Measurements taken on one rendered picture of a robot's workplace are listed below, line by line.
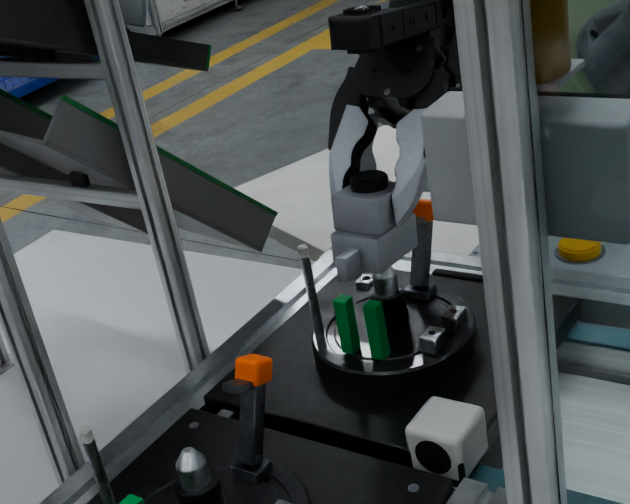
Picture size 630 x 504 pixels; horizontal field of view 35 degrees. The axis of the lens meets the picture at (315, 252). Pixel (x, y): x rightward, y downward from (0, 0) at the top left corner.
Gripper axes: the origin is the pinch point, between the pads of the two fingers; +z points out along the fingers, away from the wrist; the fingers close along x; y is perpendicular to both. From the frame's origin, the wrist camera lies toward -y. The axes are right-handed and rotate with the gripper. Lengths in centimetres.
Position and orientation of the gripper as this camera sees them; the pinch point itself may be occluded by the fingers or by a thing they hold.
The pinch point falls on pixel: (367, 203)
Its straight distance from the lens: 79.4
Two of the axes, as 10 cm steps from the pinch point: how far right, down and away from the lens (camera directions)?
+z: -2.3, 9.6, -1.4
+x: -8.3, -1.2, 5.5
